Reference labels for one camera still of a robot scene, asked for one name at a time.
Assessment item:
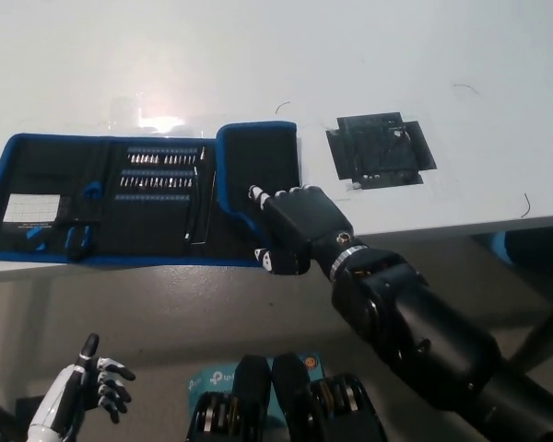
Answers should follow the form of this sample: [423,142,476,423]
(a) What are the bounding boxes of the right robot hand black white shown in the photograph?
[247,183,357,277]

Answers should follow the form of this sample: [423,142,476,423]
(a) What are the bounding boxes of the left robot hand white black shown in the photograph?
[27,332,136,442]

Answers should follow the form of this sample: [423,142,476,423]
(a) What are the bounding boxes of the black blue-edged toolkit roll case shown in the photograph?
[0,120,305,269]

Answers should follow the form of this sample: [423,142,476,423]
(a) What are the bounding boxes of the left robot body black block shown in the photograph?
[186,354,276,442]

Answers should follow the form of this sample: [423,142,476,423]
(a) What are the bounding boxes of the thin L-shaped metal rod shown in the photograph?
[191,169,218,245]

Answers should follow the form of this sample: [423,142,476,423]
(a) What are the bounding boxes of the black tape patch square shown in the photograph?
[325,110,439,191]

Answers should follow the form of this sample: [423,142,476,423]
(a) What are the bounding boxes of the metal tweezers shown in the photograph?
[183,166,200,241]

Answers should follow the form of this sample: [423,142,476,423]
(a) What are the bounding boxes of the teal tp-link box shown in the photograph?
[187,352,322,421]

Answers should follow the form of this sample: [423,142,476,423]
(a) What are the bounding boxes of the blue plastic opening tool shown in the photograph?
[24,227,48,252]

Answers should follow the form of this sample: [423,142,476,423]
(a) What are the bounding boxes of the black blue suction cup tool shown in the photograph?
[64,218,96,262]

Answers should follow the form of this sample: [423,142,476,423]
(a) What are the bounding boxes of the white grid card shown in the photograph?
[3,192,59,223]

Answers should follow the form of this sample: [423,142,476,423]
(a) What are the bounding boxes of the blue object under table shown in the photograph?
[487,232,512,264]

